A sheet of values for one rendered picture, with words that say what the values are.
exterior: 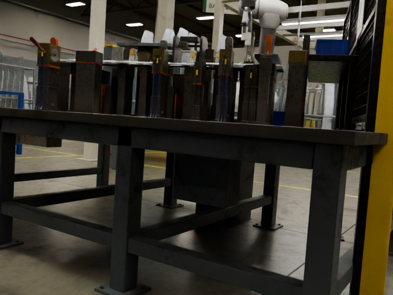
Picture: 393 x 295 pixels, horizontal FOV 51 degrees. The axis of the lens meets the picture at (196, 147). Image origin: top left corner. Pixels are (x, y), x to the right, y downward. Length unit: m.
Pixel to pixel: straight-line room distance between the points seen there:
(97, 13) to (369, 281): 5.50
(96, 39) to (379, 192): 5.28
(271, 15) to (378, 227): 1.60
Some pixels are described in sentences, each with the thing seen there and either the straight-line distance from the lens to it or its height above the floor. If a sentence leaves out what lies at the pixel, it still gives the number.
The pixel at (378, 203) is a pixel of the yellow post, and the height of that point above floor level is 0.44.
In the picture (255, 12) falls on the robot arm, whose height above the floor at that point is 1.41.
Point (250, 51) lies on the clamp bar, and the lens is 2.39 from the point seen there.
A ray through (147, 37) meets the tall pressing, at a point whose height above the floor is 2.13.
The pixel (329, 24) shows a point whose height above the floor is 3.33.
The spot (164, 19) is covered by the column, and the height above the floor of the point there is 3.09.
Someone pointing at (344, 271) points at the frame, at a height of 0.23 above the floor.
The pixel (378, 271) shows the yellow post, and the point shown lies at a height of 0.18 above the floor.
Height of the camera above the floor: 0.70
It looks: 4 degrees down
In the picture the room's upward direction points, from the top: 4 degrees clockwise
